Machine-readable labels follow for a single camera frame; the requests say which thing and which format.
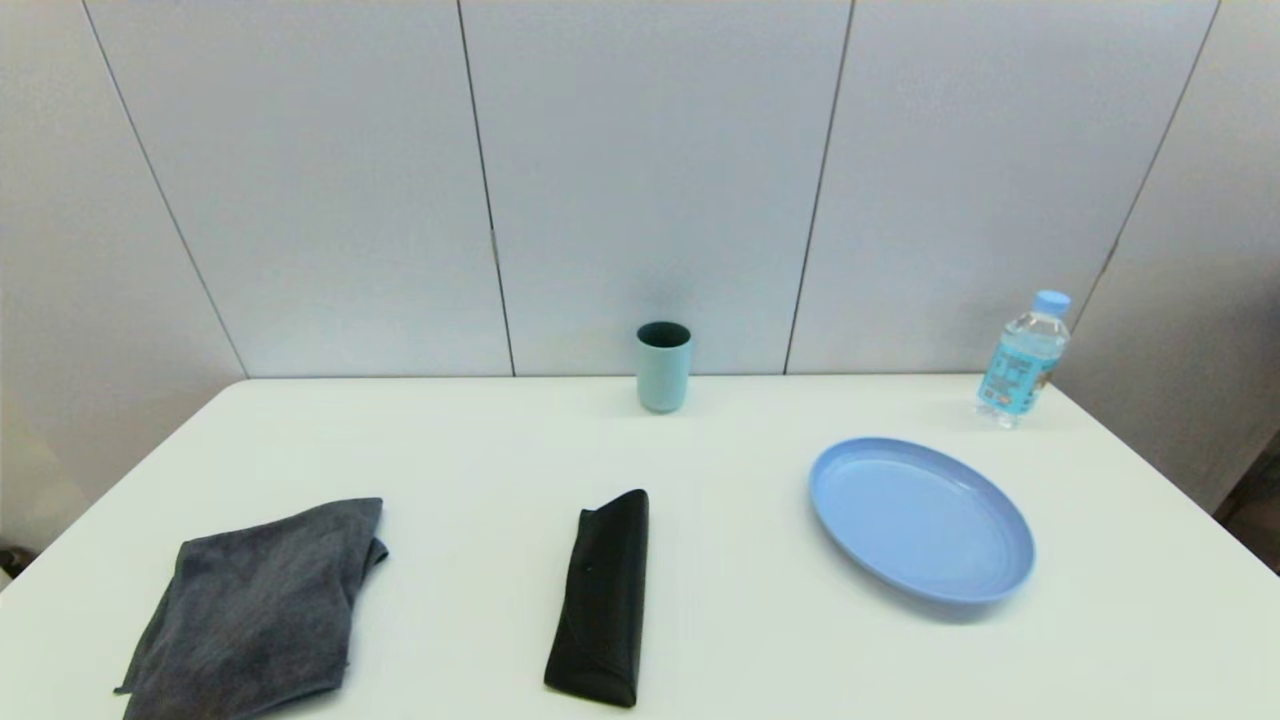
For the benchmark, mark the teal plastic cup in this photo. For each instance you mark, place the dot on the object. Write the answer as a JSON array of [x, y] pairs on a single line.
[[663, 375]]

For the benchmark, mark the clear water bottle blue label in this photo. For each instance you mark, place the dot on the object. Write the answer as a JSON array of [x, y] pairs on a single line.
[[1020, 365]]

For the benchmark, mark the blue oval plate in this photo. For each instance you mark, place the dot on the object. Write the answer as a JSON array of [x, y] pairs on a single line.
[[915, 520]]

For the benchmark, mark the small dark object beside table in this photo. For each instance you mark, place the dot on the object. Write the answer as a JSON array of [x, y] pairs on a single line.
[[8, 562]]

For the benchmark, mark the black glasses case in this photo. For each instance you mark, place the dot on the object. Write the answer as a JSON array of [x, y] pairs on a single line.
[[603, 590]]

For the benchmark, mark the dark grey folded cloth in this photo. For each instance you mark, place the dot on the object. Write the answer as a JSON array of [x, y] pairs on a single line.
[[255, 600]]

